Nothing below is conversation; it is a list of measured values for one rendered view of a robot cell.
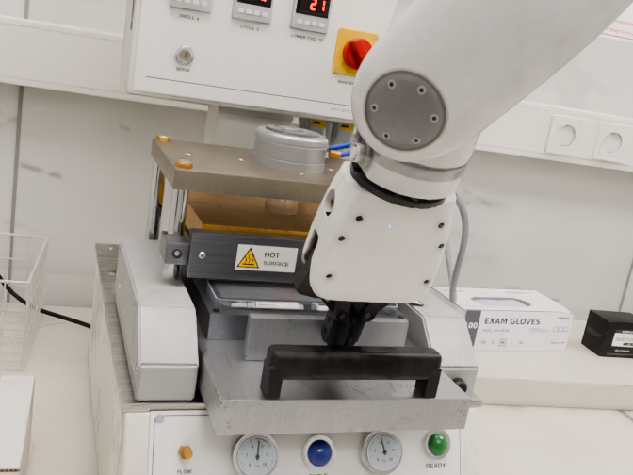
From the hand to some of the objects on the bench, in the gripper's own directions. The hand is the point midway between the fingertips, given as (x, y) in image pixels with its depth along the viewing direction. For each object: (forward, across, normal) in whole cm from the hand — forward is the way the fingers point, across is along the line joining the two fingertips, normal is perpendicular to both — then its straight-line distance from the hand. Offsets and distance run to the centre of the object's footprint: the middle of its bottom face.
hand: (342, 328), depth 63 cm
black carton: (+36, -74, -35) cm, 90 cm away
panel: (+21, 0, +15) cm, 26 cm away
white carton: (+38, -52, -40) cm, 76 cm away
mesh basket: (+44, +37, -45) cm, 73 cm away
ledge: (+40, -76, -34) cm, 92 cm away
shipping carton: (+30, +30, -7) cm, 43 cm away
